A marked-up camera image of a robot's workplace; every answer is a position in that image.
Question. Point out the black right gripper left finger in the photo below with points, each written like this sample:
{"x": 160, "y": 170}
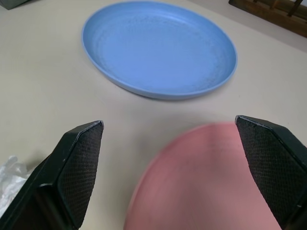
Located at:
{"x": 72, "y": 177}

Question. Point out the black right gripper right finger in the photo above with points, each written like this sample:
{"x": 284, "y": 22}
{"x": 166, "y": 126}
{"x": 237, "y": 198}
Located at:
{"x": 268, "y": 163}

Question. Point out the clear plastic wrap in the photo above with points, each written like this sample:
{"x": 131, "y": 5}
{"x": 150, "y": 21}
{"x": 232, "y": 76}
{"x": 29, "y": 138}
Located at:
{"x": 9, "y": 172}

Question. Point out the blue round plate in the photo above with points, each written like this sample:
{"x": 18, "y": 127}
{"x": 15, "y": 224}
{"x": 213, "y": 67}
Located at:
{"x": 158, "y": 50}

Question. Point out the pink round plate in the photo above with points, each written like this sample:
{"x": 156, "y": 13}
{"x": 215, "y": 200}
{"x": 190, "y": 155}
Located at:
{"x": 192, "y": 179}

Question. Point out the brown wooden peg rack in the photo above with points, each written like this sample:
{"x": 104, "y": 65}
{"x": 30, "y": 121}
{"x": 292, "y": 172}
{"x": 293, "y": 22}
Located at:
{"x": 263, "y": 14}

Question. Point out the black box with coloured buttons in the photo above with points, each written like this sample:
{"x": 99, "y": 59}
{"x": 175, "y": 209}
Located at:
{"x": 9, "y": 3}

